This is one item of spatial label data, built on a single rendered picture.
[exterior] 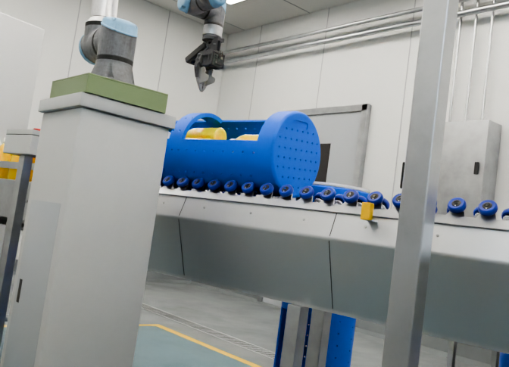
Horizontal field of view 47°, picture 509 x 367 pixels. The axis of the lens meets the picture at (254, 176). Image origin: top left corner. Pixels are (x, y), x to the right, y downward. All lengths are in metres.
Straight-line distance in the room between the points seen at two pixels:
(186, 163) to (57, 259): 0.59
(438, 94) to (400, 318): 0.49
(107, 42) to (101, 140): 0.34
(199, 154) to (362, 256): 0.70
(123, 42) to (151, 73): 5.51
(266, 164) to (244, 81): 5.84
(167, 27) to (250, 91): 1.32
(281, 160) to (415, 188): 0.63
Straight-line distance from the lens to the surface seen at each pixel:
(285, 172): 1.85
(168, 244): 2.09
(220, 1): 2.14
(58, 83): 1.91
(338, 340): 2.18
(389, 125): 5.83
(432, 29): 1.38
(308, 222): 1.69
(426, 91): 1.34
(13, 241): 2.53
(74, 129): 1.74
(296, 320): 1.75
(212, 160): 1.95
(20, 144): 2.51
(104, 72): 1.88
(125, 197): 1.78
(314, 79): 6.67
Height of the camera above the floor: 0.84
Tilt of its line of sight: 5 degrees up
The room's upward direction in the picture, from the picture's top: 8 degrees clockwise
